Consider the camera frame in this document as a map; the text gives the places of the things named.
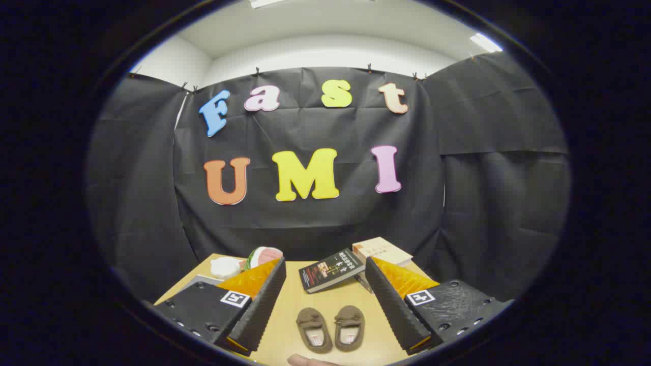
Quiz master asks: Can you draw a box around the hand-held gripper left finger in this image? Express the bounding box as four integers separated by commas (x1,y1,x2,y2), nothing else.
152,257,288,356

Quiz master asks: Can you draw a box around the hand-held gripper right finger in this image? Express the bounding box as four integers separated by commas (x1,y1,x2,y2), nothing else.
365,256,514,356

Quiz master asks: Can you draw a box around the brown fuzzy shoe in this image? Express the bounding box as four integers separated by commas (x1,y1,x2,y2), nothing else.
334,305,366,352
295,307,333,354

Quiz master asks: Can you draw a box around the cream fabric storage box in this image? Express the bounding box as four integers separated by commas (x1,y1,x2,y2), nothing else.
178,274,224,291

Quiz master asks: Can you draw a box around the watermelon slice plush toy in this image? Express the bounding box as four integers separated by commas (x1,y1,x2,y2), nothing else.
244,247,284,271

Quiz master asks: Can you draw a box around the white plush toy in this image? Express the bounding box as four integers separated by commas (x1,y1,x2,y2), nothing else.
210,257,246,281

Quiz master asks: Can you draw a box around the black cover book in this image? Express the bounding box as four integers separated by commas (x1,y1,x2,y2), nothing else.
299,248,366,294

